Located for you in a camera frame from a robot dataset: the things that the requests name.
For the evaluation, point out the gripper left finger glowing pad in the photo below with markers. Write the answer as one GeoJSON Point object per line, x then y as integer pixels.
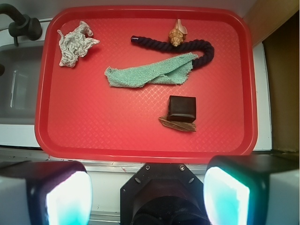
{"type": "Point", "coordinates": [45, 193]}

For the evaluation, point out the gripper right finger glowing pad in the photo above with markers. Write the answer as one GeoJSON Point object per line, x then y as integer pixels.
{"type": "Point", "coordinates": [253, 190]}

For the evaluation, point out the golden spiral shell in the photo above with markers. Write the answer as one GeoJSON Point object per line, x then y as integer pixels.
{"type": "Point", "coordinates": [178, 34]}

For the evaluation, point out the brown wood bark piece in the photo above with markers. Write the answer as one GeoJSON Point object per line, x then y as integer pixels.
{"type": "Point", "coordinates": [180, 126]}

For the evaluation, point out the black square box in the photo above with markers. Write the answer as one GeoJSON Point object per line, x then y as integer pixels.
{"type": "Point", "coordinates": [181, 109]}

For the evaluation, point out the grey sink basin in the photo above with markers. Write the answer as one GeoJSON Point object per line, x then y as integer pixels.
{"type": "Point", "coordinates": [19, 82]}

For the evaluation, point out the red plastic tray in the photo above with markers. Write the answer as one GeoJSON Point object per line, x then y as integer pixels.
{"type": "Point", "coordinates": [79, 116]}

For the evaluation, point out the green woven cloth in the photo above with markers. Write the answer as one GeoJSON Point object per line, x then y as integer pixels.
{"type": "Point", "coordinates": [172, 71]}

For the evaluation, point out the crumpled white paper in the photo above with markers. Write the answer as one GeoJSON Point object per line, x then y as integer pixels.
{"type": "Point", "coordinates": [75, 44]}

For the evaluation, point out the black faucet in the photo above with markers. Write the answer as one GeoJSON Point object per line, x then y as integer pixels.
{"type": "Point", "coordinates": [22, 24]}

